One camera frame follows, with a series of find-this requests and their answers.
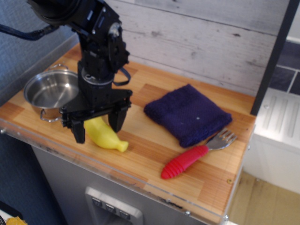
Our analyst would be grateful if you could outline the clear acrylic table edge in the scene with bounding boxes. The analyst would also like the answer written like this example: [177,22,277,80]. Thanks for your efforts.
[0,114,255,225]

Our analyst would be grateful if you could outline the red handled metal fork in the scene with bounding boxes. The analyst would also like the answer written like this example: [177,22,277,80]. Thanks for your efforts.
[161,128,237,180]

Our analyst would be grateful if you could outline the white grooved side unit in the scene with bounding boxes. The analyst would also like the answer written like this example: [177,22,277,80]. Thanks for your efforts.
[243,88,300,193]

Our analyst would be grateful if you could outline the silver dispenser button panel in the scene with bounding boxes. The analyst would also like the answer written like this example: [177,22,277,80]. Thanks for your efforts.
[85,187,144,225]

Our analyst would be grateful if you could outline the stainless steel pot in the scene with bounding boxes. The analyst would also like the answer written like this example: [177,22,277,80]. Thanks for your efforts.
[23,64,79,123]

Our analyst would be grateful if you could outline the right black post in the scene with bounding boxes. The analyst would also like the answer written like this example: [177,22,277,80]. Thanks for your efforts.
[250,0,300,116]

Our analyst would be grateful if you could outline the grey toy fridge cabinet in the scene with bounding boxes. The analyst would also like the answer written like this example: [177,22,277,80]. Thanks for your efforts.
[33,147,228,225]

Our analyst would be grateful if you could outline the yellow toy banana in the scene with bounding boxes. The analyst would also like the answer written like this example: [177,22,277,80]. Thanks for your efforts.
[84,117,129,152]

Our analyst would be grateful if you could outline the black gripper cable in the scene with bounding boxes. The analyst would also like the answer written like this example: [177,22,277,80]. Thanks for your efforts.
[112,67,131,86]

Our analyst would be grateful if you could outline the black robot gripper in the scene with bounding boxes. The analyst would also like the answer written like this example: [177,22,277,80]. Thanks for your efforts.
[60,75,132,143]

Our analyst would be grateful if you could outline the yellow black object on floor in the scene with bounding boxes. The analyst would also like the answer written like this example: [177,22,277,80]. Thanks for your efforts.
[0,202,28,225]

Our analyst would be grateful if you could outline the purple folded towel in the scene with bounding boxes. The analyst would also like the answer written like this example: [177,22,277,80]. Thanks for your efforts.
[144,84,232,148]

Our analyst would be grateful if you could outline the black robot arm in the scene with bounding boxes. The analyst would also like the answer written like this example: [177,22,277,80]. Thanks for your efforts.
[29,0,132,143]

